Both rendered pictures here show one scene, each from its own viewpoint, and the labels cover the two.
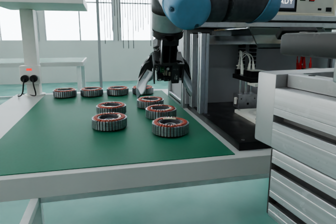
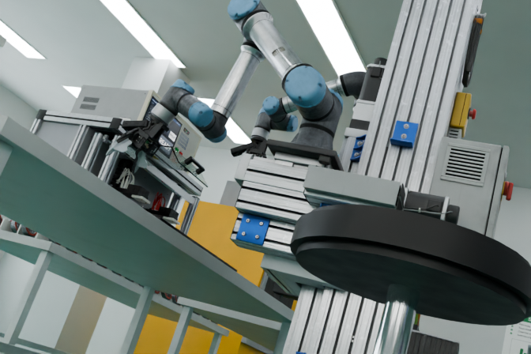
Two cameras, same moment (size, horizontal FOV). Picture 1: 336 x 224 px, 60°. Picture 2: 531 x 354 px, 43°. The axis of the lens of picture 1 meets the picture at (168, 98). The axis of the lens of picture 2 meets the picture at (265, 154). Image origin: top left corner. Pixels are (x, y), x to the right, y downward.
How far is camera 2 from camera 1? 1.82 m
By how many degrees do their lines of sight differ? 56
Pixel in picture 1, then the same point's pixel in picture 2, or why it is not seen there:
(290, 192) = (250, 193)
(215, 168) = (152, 223)
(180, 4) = (205, 113)
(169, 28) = (167, 119)
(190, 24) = (201, 123)
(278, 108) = (250, 165)
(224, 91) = not seen: hidden behind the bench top
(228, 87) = not seen: hidden behind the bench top
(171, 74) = (148, 148)
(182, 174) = (139, 216)
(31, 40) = not seen: outside the picture
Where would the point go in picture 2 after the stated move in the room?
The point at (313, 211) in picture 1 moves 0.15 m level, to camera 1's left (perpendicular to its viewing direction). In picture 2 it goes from (259, 197) to (230, 176)
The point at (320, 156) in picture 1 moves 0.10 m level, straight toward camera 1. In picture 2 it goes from (265, 179) to (279, 174)
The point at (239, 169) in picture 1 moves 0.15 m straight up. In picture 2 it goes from (162, 231) to (177, 190)
